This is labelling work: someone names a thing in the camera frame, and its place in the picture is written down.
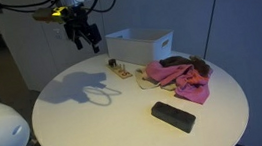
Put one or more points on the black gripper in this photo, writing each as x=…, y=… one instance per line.
x=79, y=20

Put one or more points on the wooden number peg board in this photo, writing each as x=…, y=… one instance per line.
x=122, y=71

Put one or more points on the white plastic bin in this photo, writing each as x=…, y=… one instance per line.
x=134, y=49

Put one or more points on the beige woven cloth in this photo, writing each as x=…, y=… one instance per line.
x=142, y=82

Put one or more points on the dark brown cloth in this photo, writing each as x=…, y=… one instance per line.
x=176, y=60

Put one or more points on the pink cloth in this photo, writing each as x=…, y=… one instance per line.
x=189, y=86

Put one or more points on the black rectangular block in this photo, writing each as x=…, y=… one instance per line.
x=173, y=116

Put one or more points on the white wall outlet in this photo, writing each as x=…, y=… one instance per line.
x=58, y=34

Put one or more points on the yellowish wrist camera box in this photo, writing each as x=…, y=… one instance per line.
x=46, y=15

